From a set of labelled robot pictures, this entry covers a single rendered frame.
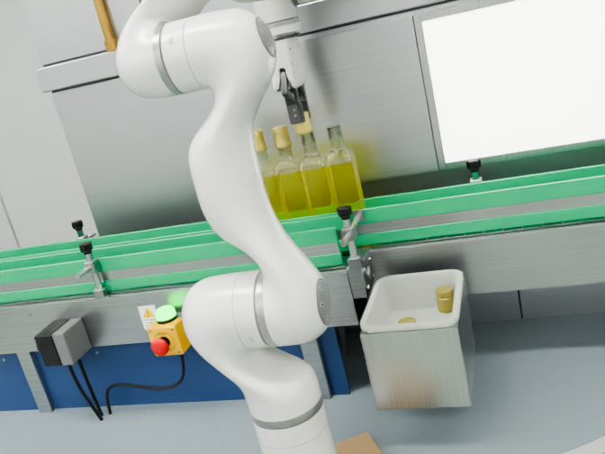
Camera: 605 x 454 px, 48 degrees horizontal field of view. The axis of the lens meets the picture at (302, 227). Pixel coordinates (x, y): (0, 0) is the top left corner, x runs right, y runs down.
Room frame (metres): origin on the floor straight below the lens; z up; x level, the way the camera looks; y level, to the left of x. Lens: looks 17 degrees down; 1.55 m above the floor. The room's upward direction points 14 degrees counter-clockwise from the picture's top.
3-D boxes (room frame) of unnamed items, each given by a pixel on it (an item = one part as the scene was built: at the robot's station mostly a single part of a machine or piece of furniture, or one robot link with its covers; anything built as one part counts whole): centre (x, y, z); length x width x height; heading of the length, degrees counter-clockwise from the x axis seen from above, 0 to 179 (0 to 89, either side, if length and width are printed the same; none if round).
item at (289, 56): (1.41, -0.05, 1.46); 0.10 x 0.07 x 0.11; 161
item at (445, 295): (1.21, -0.24, 0.96); 0.04 x 0.04 x 0.04
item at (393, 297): (1.15, -0.17, 0.97); 0.22 x 0.17 x 0.09; 161
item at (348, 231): (1.28, -0.09, 1.12); 0.17 x 0.03 x 0.12; 161
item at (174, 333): (1.36, 0.33, 0.96); 0.07 x 0.07 x 0.07; 71
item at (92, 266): (1.44, 0.49, 1.11); 0.07 x 0.04 x 0.13; 161
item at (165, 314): (1.36, 0.33, 1.01); 0.05 x 0.05 x 0.03
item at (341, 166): (1.41, -0.11, 1.16); 0.06 x 0.06 x 0.21; 71
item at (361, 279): (1.30, -0.10, 1.02); 0.09 x 0.04 x 0.07; 161
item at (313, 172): (1.43, -0.06, 1.16); 0.06 x 0.06 x 0.21; 70
